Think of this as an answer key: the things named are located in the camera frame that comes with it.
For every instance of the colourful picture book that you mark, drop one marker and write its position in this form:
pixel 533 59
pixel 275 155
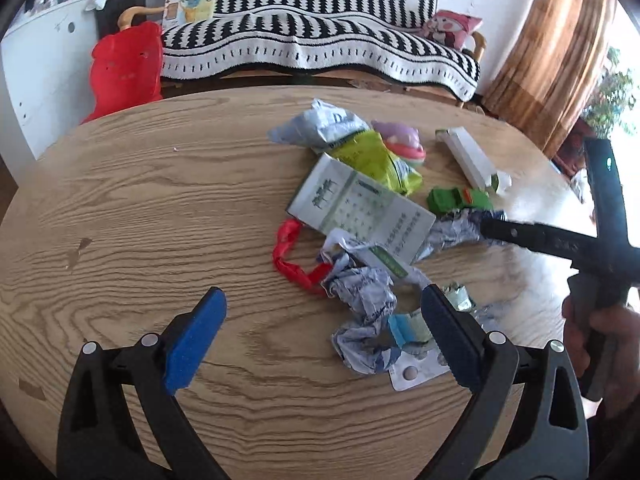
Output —
pixel 192 6

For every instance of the white green striped packet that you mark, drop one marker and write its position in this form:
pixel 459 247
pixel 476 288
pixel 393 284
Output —
pixel 390 262

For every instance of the red plastic strip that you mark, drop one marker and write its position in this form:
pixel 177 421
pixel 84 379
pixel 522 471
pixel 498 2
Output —
pixel 286 240

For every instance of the silver blister pack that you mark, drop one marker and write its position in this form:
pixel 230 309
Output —
pixel 410 374

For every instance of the white green calendar box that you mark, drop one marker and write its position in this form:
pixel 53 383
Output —
pixel 360 205

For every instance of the curved wooden armrest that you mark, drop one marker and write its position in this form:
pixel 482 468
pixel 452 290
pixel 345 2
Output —
pixel 131 12

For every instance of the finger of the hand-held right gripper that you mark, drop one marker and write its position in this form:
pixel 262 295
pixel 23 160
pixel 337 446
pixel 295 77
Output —
pixel 530 237

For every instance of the blue green wrapper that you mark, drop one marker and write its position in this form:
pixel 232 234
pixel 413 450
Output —
pixel 407 327

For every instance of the green potted plant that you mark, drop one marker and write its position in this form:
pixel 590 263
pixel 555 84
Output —
pixel 615 95

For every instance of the silver foil wrapper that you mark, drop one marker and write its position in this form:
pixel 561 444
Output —
pixel 460 297
pixel 450 232

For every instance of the brown curtain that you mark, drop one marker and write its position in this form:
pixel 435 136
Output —
pixel 550 50

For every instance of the person's right hand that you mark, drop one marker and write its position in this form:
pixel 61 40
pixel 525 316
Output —
pixel 627 350

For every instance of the white blue packet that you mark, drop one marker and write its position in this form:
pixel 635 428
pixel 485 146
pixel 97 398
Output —
pixel 315 125

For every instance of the large printed paper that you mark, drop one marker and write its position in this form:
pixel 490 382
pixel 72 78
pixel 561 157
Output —
pixel 360 290

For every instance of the wooden sofa frame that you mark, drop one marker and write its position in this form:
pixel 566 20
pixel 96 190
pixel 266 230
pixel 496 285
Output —
pixel 350 80

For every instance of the striped black white sofa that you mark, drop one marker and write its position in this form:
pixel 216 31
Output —
pixel 300 35

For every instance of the white cabinet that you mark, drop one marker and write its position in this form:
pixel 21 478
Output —
pixel 45 70

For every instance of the yellow green snack bag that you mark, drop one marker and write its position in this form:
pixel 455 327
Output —
pixel 375 157

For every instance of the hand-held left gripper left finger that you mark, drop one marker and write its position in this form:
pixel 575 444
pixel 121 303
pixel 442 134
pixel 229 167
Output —
pixel 195 345

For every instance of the dark red furniture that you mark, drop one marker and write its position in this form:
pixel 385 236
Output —
pixel 572 150

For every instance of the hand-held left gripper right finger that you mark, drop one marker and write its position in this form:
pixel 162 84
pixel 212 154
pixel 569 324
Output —
pixel 450 335

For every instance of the red plastic bag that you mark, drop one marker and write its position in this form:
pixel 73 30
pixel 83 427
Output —
pixel 125 70

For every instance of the long white box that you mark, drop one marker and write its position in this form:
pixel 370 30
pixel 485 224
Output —
pixel 467 155

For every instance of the green crumpled wrapper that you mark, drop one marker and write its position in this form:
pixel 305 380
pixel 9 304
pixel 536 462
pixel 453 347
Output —
pixel 450 200

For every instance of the pink plush toy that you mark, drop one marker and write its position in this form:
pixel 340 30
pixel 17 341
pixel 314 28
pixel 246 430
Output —
pixel 450 27

